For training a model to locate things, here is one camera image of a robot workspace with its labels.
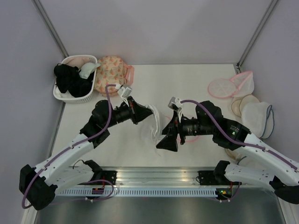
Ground white bra in basket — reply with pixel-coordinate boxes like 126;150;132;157
79;62;100;79

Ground pink mesh laundry bag flat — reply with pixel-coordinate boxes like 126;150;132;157
207;78;237;98

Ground right aluminium corner post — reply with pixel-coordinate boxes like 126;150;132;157
234;0;279;74

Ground left aluminium corner post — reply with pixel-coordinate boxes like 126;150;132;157
31;0;69;57

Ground black bras in basket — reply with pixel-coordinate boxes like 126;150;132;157
54;64;94;98

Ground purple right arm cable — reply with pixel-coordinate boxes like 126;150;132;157
179;99;299;203

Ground white bra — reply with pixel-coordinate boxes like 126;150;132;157
79;62;100;79
145;104;162;139

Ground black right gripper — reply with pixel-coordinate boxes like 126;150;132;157
156;109;214;151

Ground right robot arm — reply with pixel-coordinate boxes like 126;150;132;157
156;98;299;204

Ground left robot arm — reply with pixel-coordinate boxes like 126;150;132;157
19;96;158;210

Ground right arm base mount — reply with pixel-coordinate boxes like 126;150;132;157
198;161;239;186

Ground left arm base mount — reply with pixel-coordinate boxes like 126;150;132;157
72;160;117;186

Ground floral peach bra case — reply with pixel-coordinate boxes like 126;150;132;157
94;56;135;96

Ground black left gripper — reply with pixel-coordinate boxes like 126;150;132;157
104;96;154;128

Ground aluminium corner post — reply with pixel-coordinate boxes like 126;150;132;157
234;0;279;74
31;0;69;57

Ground white slotted cable duct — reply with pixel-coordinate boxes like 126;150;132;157
59;187;217;197

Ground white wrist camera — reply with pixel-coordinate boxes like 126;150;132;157
117;84;132;105
168;97;183;121

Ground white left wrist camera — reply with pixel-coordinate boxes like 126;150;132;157
117;84;132;105

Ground aluminium front rail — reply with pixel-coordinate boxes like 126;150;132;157
32;166;288;187

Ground beige bra cup upper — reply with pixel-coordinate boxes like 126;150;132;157
231;94;260;118

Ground pink mesh laundry bag open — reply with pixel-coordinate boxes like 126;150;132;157
230;71;254;98

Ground white plastic laundry basket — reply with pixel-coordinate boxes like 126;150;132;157
53;55;97;104

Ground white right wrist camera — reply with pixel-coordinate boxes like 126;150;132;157
168;97;183;121

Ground pink rimmed mesh laundry bag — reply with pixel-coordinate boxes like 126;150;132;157
140;115;199;157

